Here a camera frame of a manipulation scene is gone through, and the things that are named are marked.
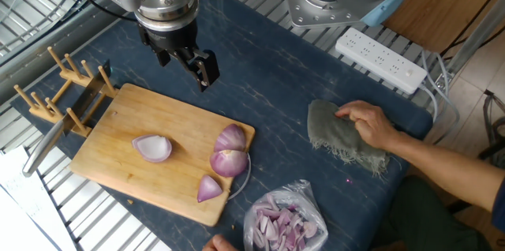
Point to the red onion chunk white face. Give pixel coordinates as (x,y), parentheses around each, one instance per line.
(154,148)

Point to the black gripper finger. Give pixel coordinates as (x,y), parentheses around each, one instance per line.
(207,71)
(163,57)

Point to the sliced red onion pile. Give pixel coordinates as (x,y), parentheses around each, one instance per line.
(280,225)

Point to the wooden cutting board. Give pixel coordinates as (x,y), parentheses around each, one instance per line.
(118,144)

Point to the dark blue marbled mat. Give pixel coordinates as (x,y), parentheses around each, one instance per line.
(256,65)

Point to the dark green trousers leg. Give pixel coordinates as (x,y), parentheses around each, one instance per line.
(418,219)

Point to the person's right hand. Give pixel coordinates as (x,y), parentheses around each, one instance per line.
(371,124)

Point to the wooden peg rack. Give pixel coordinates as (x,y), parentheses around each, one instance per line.
(79,79)

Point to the person's left hand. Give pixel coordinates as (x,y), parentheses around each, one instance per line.
(219,245)

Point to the red onion half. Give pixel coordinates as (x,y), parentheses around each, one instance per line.
(229,163)

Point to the red onion quarter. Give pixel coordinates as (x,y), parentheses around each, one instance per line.
(230,138)

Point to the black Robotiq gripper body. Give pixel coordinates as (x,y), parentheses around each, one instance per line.
(169,40)

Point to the person's right forearm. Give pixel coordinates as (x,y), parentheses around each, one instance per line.
(442,168)

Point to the white power strip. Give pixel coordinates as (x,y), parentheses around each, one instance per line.
(378,59)

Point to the aluminium frame post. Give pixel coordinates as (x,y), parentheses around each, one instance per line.
(473,38)

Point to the grey frayed cloth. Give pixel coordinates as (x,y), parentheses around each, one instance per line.
(335,136)

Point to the navy shirt sleeve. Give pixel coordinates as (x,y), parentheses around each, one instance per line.
(499,207)

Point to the small red onion wedge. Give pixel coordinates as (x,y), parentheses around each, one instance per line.
(208,189)

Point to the steel cleaver knife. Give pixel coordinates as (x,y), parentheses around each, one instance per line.
(43,148)

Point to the white printed paper sheet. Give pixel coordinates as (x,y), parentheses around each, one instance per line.
(19,211)

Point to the clear plastic bag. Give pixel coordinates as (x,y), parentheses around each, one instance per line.
(311,211)

